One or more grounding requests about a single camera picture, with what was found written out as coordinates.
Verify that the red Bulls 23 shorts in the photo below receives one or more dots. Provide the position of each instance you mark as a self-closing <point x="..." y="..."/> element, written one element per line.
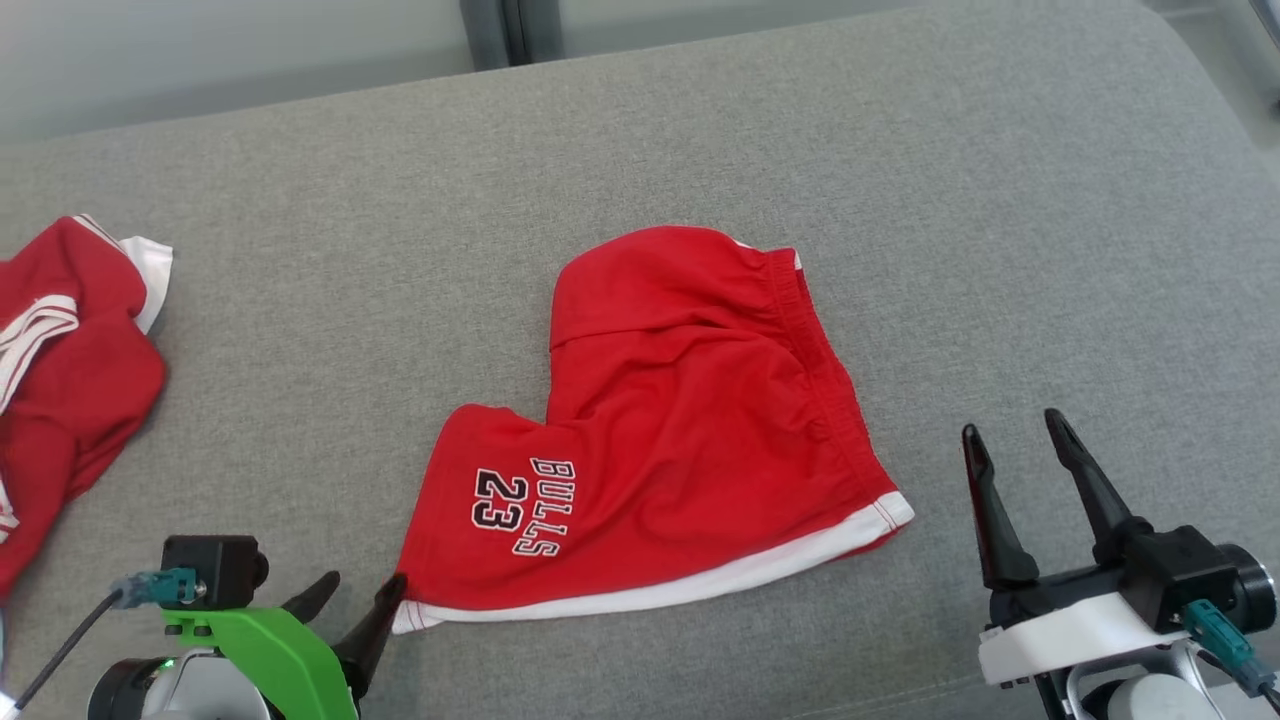
<point x="680" y="420"/>

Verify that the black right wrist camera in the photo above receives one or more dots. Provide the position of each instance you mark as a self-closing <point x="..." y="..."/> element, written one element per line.
<point x="1190" y="570"/>

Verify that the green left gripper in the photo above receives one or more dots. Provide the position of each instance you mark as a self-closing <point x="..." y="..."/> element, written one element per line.
<point x="280" y="660"/>

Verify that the red jersey with white sleeves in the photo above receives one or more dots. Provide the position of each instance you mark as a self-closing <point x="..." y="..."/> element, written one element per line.
<point x="80" y="390"/>

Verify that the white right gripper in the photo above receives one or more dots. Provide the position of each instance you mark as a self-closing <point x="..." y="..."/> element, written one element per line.
<point x="1080" y="635"/>

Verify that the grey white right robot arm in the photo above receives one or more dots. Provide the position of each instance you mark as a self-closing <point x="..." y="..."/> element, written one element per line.
<point x="1160" y="700"/>

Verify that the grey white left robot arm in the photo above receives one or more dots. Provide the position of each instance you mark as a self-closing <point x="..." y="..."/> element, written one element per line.
<point x="200" y="695"/>

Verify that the grey metal partition post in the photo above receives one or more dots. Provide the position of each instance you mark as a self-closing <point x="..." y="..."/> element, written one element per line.
<point x="510" y="30"/>

